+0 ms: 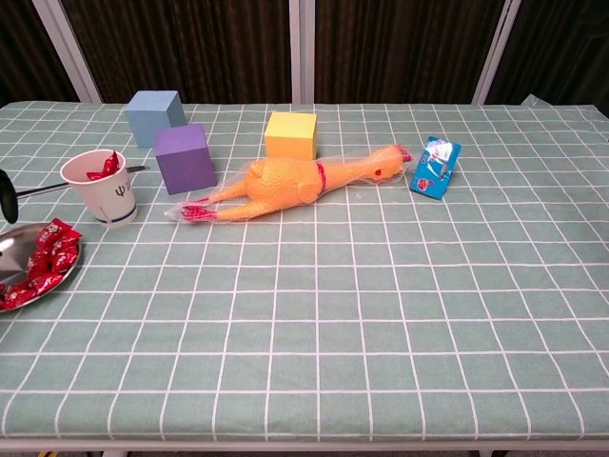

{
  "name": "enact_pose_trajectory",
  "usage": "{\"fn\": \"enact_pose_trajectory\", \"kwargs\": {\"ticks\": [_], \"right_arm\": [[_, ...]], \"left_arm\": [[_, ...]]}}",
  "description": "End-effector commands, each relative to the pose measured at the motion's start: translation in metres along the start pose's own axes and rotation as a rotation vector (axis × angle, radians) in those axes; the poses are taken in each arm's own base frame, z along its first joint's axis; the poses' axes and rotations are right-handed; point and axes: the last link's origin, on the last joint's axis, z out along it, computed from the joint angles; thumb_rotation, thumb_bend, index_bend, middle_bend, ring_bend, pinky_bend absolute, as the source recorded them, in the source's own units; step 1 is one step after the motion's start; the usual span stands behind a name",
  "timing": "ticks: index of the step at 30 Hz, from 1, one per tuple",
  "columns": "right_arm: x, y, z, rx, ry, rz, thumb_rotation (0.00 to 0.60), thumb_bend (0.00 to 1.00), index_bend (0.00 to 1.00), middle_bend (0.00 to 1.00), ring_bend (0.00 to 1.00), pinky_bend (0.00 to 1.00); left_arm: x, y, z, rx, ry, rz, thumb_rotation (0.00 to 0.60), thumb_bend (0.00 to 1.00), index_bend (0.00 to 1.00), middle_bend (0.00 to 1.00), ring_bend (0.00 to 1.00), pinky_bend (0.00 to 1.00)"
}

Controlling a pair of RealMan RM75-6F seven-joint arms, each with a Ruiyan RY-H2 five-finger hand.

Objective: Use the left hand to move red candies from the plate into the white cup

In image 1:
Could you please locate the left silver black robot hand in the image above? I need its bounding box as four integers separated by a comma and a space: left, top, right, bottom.
0, 169, 20, 225

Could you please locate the light blue foam cube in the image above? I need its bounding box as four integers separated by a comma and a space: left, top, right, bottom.
125, 89, 187, 149

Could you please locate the metal butter knife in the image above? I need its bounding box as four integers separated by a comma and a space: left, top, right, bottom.
14, 164, 151, 200

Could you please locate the green checkered tablecloth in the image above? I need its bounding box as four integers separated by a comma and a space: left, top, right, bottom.
0, 94, 609, 443

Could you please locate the yellow foam cube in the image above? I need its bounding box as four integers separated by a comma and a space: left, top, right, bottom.
264, 111, 319, 162

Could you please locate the purple foam cube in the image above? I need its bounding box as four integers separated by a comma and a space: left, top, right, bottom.
154, 123, 219, 196

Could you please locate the blue snack packet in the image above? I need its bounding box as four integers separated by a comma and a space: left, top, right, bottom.
408, 135, 462, 200

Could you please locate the yellow rubber chicken toy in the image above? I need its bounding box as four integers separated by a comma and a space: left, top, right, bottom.
165, 142, 420, 225

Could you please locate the round metal plate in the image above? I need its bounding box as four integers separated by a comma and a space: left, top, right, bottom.
0, 222, 83, 313

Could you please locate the dark partition screen white frame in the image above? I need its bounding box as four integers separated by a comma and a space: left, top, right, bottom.
0, 0, 609, 118

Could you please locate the white paper cup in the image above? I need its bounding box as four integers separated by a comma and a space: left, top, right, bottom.
59, 149, 139, 229

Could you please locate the red candies heap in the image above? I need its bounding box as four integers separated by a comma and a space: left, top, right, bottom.
0, 217, 84, 310

